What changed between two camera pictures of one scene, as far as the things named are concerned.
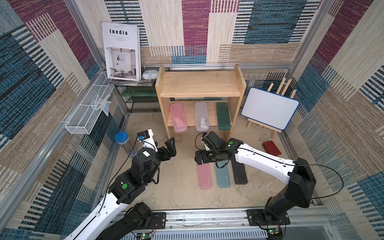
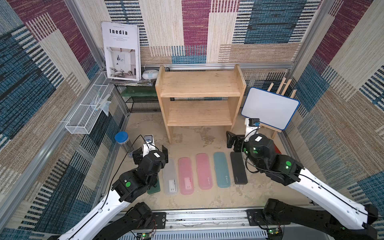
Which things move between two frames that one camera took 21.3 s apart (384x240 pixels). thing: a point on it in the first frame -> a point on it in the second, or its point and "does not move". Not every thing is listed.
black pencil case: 239,173 does not move
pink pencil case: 179,118 -> 186,177
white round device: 150,74 does not move
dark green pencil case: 223,116 -> 153,189
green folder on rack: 139,91 does not move
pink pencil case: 205,176 does not move
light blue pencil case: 223,175 does not move
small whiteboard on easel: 271,111 does not move
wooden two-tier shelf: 188,87 does not move
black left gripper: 171,149 -> 136,155
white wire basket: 84,116 does not move
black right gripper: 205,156 -> 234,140
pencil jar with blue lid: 122,138 does not move
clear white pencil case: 201,116 -> 170,176
